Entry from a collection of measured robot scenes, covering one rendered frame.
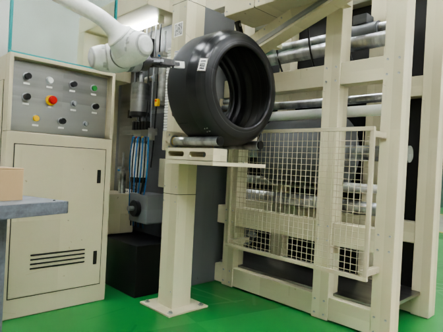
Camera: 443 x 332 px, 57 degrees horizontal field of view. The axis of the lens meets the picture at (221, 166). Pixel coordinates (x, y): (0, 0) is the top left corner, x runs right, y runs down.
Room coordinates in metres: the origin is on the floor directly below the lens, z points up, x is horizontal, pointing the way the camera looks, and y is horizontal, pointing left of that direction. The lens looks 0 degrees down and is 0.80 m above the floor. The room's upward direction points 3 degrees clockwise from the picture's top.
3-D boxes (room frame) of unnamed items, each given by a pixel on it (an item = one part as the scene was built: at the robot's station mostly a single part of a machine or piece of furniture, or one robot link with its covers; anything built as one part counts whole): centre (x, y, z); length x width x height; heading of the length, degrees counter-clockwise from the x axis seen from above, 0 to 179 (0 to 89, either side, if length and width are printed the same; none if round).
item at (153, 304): (2.25, 0.22, 0.01); 0.27 x 0.27 x 0.02; 44
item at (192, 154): (1.98, 0.13, 0.83); 0.36 x 0.09 x 0.06; 44
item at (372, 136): (2.14, -0.37, 0.65); 0.90 x 0.02 x 0.70; 44
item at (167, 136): (2.21, 0.16, 0.90); 0.40 x 0.03 x 0.10; 134
